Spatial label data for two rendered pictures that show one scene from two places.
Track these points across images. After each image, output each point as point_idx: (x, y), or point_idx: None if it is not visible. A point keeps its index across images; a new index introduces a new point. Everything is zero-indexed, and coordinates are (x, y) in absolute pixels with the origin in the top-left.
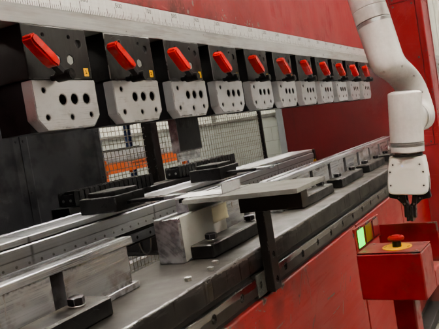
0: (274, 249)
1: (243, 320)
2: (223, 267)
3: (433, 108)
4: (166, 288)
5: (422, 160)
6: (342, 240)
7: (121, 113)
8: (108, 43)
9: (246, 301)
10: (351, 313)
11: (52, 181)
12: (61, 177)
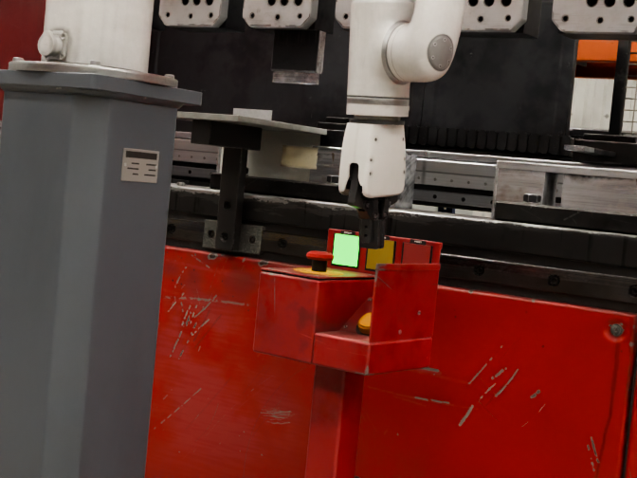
0: (229, 200)
1: (165, 250)
2: None
3: (409, 36)
4: None
5: (345, 130)
6: (532, 308)
7: (162, 15)
8: None
9: (177, 236)
10: (501, 450)
11: (463, 119)
12: (479, 117)
